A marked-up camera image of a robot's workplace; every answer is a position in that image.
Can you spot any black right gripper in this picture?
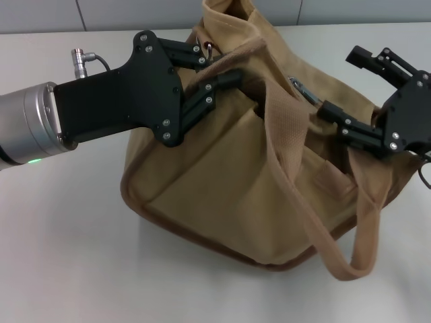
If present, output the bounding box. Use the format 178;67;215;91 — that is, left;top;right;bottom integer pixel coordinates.
317;45;431;159

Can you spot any left gripper silver plug cable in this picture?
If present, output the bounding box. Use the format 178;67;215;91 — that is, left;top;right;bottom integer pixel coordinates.
70;48;112;80

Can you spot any khaki canvas food bag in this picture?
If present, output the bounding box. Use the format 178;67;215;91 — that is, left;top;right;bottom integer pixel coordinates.
120;0;427;282

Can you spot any gripper silver plug cable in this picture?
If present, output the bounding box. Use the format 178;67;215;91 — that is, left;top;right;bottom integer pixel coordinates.
417;151;431;189
70;48;112;80

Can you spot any right gripper silver plug cable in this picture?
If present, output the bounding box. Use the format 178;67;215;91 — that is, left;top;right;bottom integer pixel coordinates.
417;151;431;189

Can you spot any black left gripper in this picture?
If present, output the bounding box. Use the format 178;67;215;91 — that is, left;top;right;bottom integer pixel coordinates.
53;30;244;148

